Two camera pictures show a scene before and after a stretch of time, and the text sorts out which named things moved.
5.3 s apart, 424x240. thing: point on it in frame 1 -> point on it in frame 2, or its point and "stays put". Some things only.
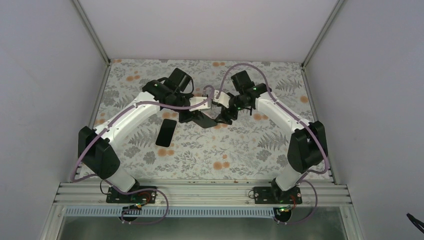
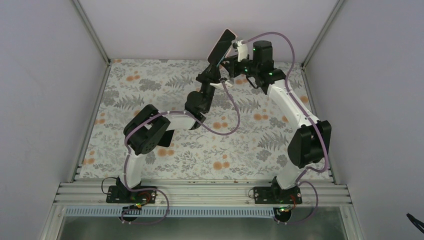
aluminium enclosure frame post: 94,38 stays put
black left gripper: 183,118 -> 213,77
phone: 166,133 stays put
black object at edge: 415,222 stays put
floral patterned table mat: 254,147 stays put
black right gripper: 224,119 -> 231,66
